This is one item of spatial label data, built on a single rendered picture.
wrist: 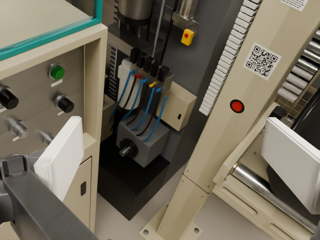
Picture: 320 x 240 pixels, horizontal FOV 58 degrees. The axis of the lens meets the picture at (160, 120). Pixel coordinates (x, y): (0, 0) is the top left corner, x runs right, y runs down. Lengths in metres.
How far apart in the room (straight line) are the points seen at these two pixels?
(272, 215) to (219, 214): 0.98
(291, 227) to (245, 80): 0.44
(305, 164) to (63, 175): 0.13
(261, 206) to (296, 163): 0.77
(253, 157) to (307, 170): 0.96
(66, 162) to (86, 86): 0.61
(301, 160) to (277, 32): 0.59
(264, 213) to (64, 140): 0.82
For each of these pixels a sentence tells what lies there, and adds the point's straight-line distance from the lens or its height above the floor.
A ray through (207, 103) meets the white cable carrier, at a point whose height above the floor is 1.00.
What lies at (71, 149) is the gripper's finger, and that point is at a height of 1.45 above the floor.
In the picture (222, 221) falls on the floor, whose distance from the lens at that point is 1.89.
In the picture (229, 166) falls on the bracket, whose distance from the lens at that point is 0.86.
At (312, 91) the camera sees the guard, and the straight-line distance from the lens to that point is 1.24.
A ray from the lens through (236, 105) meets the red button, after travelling 0.86.
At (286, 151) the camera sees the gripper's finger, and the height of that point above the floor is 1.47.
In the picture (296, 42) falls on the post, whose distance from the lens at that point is 0.74.
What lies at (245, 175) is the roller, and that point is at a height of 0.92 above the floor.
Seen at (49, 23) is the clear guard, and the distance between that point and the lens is 0.58.
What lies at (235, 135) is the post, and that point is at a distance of 0.93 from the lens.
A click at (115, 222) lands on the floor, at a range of 1.74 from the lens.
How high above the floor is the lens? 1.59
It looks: 46 degrees down
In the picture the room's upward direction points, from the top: 16 degrees clockwise
